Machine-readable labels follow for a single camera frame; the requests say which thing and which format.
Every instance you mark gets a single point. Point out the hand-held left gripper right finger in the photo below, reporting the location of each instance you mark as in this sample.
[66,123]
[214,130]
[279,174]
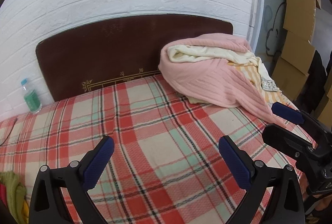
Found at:
[234,161]

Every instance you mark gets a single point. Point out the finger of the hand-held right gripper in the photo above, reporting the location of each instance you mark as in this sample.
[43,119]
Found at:
[282,137]
[285,112]

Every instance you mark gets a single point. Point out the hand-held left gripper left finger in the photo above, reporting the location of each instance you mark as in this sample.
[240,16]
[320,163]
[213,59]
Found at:
[99,161]

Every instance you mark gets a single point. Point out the pink knitted sweater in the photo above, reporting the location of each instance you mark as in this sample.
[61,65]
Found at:
[207,78]

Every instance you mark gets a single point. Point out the cream knitted sweater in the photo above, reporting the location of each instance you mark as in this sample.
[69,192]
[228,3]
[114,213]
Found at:
[192,54]

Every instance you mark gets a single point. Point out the dark clothing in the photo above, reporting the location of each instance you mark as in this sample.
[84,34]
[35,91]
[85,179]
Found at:
[316,71]

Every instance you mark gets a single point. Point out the yellow striped garment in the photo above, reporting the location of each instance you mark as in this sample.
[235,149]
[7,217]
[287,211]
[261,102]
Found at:
[249,71]

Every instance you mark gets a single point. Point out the red plaid blanket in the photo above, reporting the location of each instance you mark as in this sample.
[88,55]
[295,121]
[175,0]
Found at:
[155,135]

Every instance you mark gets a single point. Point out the green knitted cloth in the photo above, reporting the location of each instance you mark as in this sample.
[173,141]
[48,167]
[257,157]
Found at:
[13,187]

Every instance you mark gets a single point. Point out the green label water bottle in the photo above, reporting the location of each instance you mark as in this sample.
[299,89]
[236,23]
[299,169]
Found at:
[31,99]

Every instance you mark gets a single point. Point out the stack of cardboard boxes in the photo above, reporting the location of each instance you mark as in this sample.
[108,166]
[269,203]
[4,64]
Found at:
[298,19]

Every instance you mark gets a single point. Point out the grey door with cartoon drawing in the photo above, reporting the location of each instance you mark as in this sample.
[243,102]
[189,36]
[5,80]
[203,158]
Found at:
[272,19]

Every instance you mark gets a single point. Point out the dark brown headboard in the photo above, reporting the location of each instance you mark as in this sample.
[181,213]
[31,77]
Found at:
[116,45]

